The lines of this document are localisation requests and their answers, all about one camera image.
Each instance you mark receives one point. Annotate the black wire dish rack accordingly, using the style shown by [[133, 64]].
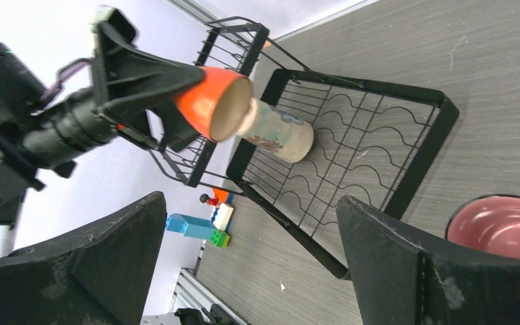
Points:
[[373, 140]]

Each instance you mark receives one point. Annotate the orange cup top tier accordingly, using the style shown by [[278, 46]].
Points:
[[217, 105]]

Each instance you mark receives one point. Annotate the colourful toy block pile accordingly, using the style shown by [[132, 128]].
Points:
[[215, 228]]

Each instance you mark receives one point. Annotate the cream cup in rack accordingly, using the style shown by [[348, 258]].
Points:
[[285, 136]]

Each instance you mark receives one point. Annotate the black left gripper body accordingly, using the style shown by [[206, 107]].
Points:
[[117, 73]]

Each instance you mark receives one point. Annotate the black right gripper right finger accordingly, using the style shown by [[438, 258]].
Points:
[[404, 275]]

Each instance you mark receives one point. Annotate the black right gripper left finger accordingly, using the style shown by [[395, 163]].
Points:
[[99, 273]]

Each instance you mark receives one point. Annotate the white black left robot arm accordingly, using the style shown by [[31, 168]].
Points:
[[47, 127]]

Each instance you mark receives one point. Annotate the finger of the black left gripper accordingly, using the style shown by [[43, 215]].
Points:
[[171, 78], [177, 132]]

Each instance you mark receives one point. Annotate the large pink mug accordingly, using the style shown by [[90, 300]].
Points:
[[489, 223]]

